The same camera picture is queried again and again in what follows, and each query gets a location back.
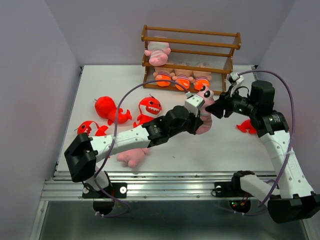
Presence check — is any red shark plush right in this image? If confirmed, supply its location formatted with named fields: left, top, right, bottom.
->
left=236, top=119, right=257, bottom=135

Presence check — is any boy doll from corner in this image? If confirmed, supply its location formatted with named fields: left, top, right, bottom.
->
left=193, top=70, right=212, bottom=91

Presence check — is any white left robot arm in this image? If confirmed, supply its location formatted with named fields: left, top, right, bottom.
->
left=64, top=105, right=203, bottom=197

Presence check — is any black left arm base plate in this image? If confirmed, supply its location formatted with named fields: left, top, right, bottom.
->
left=82, top=182, right=128, bottom=199

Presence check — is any red shark plush lower left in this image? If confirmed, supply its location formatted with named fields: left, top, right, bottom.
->
left=75, top=120, right=109, bottom=137

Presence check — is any wooden three-tier shelf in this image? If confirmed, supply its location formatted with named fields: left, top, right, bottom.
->
left=141, top=25, right=242, bottom=95

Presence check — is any boy doll black hair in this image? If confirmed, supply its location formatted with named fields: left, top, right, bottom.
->
left=153, top=67, right=175, bottom=87

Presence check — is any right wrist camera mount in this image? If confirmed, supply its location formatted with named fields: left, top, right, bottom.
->
left=226, top=72, right=245, bottom=96

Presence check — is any red shark plush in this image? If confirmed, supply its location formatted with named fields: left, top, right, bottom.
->
left=236, top=119, right=257, bottom=135
left=75, top=120, right=109, bottom=137
left=94, top=96, right=132, bottom=126
left=133, top=95, right=162, bottom=128

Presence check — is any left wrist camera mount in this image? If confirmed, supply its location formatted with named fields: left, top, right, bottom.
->
left=184, top=91, right=205, bottom=117

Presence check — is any pink pig plush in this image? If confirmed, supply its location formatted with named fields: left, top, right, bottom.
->
left=196, top=85, right=215, bottom=135
left=144, top=41, right=171, bottom=67
left=116, top=148, right=150, bottom=168

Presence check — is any red shark plush centre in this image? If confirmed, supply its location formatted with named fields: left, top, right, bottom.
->
left=133, top=95, right=162, bottom=128

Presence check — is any aluminium rail frame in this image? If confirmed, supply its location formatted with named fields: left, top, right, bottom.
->
left=41, top=65, right=311, bottom=240

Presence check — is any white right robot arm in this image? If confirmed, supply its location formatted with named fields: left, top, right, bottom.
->
left=206, top=80, right=320, bottom=224

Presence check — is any red shark plush upper left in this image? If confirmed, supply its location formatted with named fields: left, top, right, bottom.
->
left=94, top=96, right=132, bottom=126

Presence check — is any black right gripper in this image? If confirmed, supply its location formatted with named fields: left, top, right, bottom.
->
left=204, top=84, right=258, bottom=119

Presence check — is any boy doll face up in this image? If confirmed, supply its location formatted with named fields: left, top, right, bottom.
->
left=172, top=68, right=195, bottom=91

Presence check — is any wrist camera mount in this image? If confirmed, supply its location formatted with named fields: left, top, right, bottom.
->
left=226, top=72, right=245, bottom=96
left=184, top=91, right=205, bottom=117

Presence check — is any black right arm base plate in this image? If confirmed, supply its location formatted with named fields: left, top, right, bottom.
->
left=211, top=181, right=253, bottom=198

